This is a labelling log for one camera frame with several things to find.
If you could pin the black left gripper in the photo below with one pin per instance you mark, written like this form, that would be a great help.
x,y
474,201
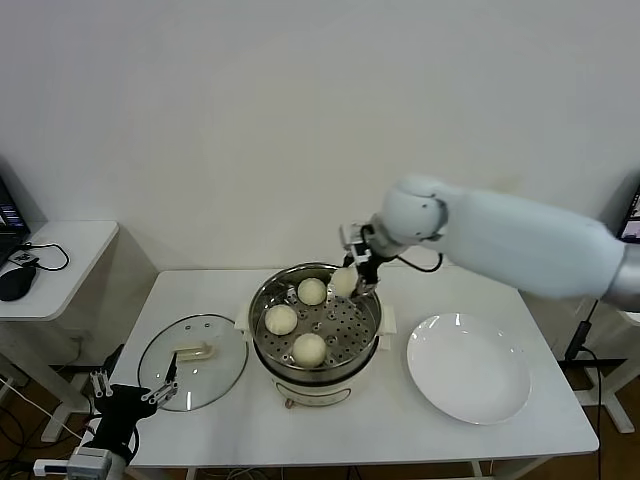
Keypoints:
x,y
125,402

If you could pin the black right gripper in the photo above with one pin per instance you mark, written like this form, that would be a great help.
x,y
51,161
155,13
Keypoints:
x,y
369,267

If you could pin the white steamed baozi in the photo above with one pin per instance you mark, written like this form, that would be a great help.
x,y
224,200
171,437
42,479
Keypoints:
x,y
344,282
309,350
312,291
280,319

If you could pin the black computer mouse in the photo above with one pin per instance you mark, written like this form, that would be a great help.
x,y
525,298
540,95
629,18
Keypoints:
x,y
17,285

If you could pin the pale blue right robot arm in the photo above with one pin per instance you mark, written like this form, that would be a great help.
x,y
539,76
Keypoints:
x,y
500,235

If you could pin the perforated steel steamer basket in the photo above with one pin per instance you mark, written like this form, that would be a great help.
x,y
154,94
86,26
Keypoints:
x,y
350,342

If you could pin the black flat floor bar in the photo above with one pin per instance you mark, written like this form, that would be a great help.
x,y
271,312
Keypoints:
x,y
85,369
600,364

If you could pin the cream electric cooker base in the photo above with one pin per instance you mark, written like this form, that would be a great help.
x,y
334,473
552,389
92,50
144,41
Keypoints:
x,y
310,392

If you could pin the white round plate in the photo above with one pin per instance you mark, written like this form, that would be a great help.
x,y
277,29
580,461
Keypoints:
x,y
465,370

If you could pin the small black white dongle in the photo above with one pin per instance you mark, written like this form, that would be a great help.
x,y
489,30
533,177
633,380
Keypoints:
x,y
22,258

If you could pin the black open laptop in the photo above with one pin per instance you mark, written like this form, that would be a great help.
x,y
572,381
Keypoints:
x,y
10,220
632,215

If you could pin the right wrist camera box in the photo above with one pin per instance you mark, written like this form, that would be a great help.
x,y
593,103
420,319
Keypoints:
x,y
352,237

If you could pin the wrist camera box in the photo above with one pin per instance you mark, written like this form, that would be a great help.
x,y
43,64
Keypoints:
x,y
50,468
352,237

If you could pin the white wall socket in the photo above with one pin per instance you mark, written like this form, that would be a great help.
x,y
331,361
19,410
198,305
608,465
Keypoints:
x,y
80,334

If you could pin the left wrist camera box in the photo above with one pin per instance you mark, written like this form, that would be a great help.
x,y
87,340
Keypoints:
x,y
50,468

